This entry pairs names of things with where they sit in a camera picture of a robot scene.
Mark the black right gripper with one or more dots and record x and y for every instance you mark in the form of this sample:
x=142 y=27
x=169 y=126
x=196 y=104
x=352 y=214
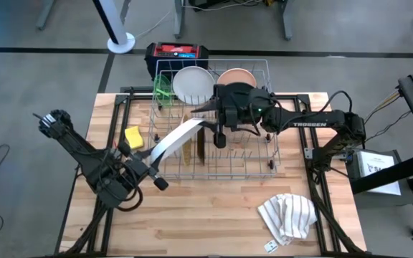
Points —
x=238 y=107

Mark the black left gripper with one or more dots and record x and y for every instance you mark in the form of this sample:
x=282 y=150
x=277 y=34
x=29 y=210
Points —
x=140 y=170

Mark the white deep plate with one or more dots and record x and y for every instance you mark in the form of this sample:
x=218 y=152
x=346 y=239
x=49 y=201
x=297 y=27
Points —
x=176 y=139

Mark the floral plate brown underside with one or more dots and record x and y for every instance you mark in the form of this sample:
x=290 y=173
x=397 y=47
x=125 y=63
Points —
x=201 y=150

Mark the light grey plate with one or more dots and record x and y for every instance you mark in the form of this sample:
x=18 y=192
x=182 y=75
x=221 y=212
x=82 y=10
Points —
x=192 y=84

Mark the yellow patterned plate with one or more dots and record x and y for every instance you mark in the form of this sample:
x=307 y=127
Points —
x=186 y=157

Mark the pink plate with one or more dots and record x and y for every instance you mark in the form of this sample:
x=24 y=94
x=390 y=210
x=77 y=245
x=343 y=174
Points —
x=236 y=75

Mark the green translucent cup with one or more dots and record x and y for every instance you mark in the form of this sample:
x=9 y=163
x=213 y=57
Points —
x=163 y=91

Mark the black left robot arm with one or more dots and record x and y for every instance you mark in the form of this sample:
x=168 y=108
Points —
x=77 y=150

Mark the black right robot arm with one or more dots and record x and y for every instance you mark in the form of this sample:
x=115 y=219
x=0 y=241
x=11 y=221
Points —
x=310 y=123

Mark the yellow sponge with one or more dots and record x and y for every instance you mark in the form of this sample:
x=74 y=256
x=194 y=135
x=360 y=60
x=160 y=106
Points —
x=134 y=138

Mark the grey desk leg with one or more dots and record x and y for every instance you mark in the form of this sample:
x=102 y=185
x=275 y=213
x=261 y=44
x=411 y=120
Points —
x=288 y=21
x=44 y=16
x=124 y=10
x=179 y=21

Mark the white tower fan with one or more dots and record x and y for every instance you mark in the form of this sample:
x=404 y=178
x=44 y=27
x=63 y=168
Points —
x=120 y=43

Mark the striped white dish towel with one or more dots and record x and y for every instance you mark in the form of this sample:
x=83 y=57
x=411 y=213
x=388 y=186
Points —
x=287 y=218

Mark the small white tag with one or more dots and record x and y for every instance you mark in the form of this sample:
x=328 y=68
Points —
x=271 y=246

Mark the white printed box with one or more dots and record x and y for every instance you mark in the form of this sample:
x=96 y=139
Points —
x=378 y=172

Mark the black aluminium table frame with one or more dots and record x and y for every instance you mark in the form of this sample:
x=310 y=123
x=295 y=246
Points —
x=122 y=99

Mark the grey metal bracket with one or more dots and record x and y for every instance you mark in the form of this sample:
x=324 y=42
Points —
x=308 y=153

